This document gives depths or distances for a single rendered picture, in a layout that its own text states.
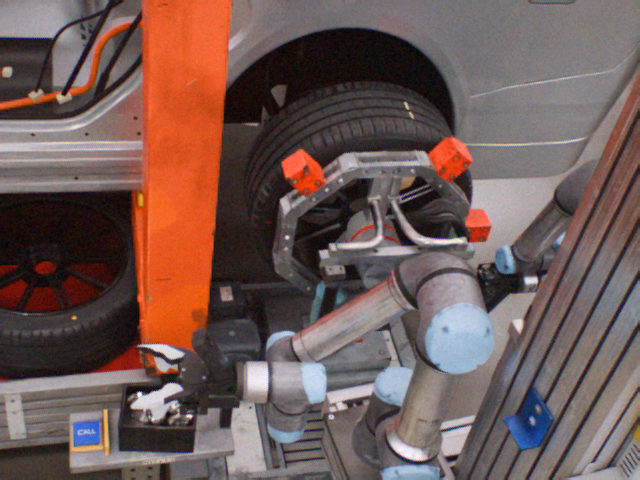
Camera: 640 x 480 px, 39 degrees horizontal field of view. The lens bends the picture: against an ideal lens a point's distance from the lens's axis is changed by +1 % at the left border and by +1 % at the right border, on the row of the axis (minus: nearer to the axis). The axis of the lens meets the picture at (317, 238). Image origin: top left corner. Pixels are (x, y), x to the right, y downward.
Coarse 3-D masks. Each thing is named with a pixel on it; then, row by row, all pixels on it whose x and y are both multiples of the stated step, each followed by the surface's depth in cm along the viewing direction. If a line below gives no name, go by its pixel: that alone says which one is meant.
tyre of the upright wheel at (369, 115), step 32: (320, 96) 249; (352, 96) 247; (384, 96) 248; (416, 96) 256; (288, 128) 248; (320, 128) 240; (352, 128) 237; (384, 128) 238; (416, 128) 242; (448, 128) 261; (256, 160) 254; (320, 160) 240; (256, 192) 251; (288, 192) 246; (256, 224) 253
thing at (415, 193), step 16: (416, 176) 284; (336, 192) 253; (352, 192) 257; (400, 192) 259; (416, 192) 260; (432, 192) 271; (320, 208) 256; (336, 208) 257; (416, 208) 280; (304, 224) 285; (336, 224) 262; (304, 240) 264; (320, 240) 284; (336, 240) 266; (400, 240) 272; (304, 256) 271; (320, 272) 272; (352, 272) 277
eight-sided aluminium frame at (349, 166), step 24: (336, 168) 239; (360, 168) 233; (384, 168) 236; (408, 168) 237; (432, 168) 239; (456, 192) 248; (288, 216) 240; (288, 240) 247; (288, 264) 254; (312, 288) 263; (360, 288) 275
